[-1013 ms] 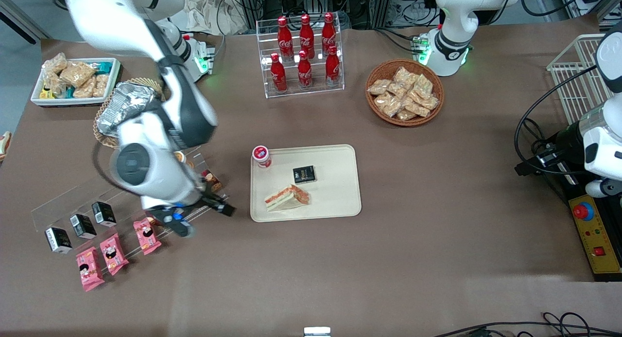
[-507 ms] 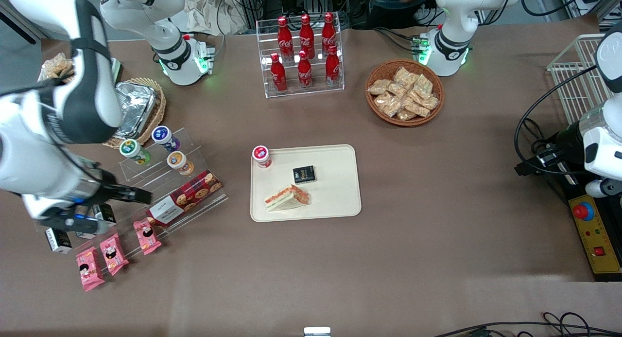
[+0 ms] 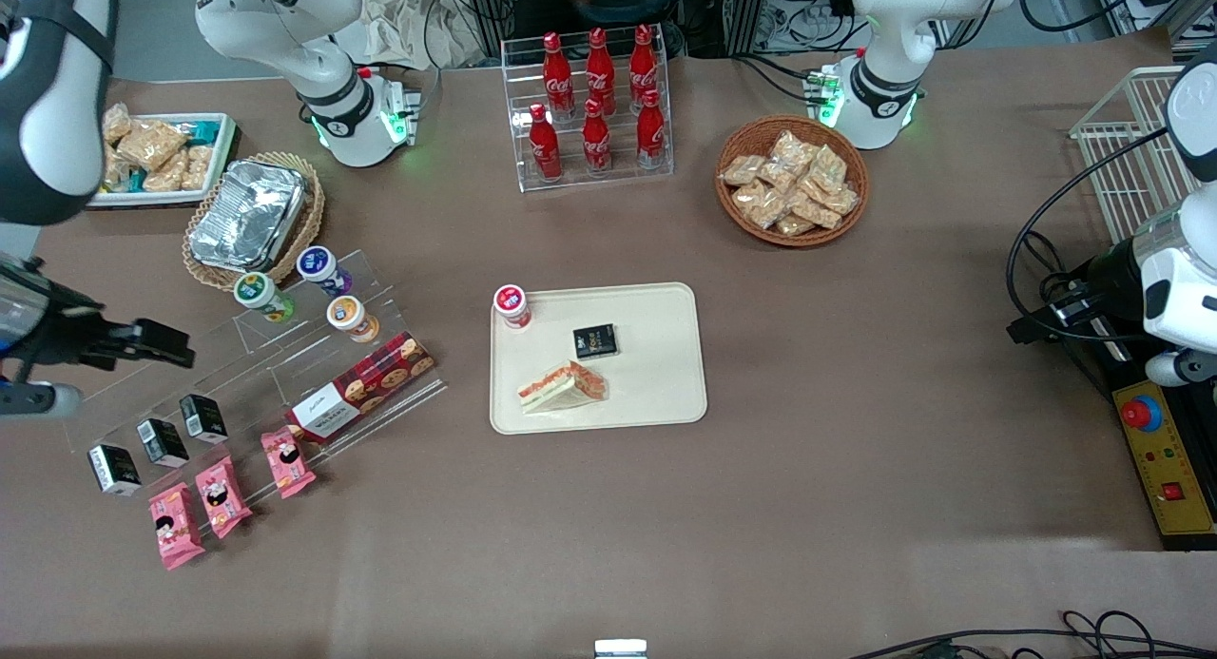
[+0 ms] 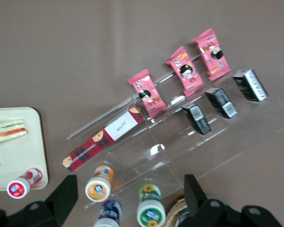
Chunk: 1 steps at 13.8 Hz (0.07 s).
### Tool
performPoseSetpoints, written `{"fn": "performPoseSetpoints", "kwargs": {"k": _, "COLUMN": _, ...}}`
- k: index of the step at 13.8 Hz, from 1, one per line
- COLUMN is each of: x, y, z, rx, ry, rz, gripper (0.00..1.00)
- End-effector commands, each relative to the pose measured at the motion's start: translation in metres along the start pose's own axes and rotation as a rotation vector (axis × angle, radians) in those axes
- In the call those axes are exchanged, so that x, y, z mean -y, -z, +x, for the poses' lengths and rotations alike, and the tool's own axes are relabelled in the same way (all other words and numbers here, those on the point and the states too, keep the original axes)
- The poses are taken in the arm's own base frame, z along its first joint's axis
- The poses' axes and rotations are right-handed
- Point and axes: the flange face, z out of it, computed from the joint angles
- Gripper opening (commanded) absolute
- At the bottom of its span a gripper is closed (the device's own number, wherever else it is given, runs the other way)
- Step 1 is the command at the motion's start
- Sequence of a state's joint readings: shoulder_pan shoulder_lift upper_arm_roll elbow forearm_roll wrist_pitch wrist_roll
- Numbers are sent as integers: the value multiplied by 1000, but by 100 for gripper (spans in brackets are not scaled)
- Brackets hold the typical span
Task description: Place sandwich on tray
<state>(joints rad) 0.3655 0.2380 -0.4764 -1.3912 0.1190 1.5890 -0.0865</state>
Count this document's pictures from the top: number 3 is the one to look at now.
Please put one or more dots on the round brown wicker basket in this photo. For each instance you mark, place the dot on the round brown wicker basket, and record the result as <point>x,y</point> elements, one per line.
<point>751,134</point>

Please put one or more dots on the beige crumpled cloth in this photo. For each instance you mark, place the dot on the beige crumpled cloth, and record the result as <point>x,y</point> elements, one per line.
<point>399,22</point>

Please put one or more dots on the silver foil container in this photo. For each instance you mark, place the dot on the silver foil container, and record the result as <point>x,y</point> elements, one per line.
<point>247,214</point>

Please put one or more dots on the yellow emergency stop control box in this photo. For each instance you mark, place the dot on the yellow emergency stop control box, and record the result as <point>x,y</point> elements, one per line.
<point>1165,450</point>

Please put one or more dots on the black box with gold print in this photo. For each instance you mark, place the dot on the black box with gold print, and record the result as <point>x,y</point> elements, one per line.
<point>596,342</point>

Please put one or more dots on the clear bag of beige snacks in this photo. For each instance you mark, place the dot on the clear bag of beige snacks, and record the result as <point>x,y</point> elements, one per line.
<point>198,166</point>
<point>116,169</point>
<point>166,176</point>
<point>150,144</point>
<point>117,125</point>

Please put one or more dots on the small black milk carton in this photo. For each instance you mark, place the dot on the small black milk carton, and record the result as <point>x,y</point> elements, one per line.
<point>204,418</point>
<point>114,469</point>
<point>163,442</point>

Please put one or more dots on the triangle sandwich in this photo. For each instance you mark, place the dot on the triangle sandwich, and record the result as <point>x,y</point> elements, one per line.
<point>566,388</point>

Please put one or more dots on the pink snack pack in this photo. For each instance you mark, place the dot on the pink snack pack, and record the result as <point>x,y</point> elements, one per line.
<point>175,526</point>
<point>222,497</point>
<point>288,462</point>

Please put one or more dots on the clear acrylic bottle rack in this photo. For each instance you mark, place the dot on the clear acrylic bottle rack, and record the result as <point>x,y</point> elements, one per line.
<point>618,179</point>

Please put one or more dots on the clear acrylic stepped stand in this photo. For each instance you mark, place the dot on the clear acrylic stepped stand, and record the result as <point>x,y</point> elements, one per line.
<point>266,374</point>

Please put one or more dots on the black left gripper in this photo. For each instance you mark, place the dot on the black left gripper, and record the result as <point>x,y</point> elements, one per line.
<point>1109,277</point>

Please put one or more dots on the light wicker basket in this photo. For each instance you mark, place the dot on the light wicker basket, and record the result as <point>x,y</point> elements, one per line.
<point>312,212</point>

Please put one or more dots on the blue cap yogurt bottle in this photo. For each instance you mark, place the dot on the blue cap yogurt bottle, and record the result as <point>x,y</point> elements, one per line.
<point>318,264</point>

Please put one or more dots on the clear packet of crackers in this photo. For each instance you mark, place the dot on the clear packet of crackers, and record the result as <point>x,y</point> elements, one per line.
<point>816,210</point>
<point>795,225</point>
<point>780,177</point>
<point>789,148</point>
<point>742,170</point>
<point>827,167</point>
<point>841,201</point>
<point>761,204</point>

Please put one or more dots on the teal snack packet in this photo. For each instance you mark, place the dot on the teal snack packet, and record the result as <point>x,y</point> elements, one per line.
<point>202,129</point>

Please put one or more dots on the green cap yogurt bottle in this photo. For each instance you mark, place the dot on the green cap yogurt bottle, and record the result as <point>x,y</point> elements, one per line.
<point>259,293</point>

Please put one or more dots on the orange cap yogurt bottle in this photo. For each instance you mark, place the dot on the orange cap yogurt bottle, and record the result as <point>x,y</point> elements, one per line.
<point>348,315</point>

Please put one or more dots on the beige plastic tray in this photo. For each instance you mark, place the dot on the beige plastic tray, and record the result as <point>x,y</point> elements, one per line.
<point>656,393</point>

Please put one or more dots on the red cookie box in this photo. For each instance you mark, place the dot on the red cookie box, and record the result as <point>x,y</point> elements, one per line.
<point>366,383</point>

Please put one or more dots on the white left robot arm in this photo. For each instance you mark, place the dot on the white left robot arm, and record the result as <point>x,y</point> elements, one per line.
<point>889,31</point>

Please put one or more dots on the white rectangular bin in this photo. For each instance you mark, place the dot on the white rectangular bin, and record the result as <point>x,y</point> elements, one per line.
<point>225,145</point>

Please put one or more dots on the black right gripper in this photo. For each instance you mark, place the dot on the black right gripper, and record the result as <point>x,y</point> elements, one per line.
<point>68,328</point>

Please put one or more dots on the red cap yogurt bottle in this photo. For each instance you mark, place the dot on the red cap yogurt bottle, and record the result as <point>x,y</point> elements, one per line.
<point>511,304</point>

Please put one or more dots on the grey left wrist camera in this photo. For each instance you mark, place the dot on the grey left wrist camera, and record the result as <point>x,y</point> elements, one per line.
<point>1179,367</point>

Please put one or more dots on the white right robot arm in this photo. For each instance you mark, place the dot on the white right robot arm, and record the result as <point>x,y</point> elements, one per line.
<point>314,60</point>

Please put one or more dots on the red cola bottle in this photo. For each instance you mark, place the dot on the red cola bottle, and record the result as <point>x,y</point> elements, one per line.
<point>544,147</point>
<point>557,69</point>
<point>644,62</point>
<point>600,65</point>
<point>651,134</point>
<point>596,141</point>

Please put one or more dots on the aluminium frame post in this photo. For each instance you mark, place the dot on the aluminium frame post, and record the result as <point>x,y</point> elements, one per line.
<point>490,8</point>

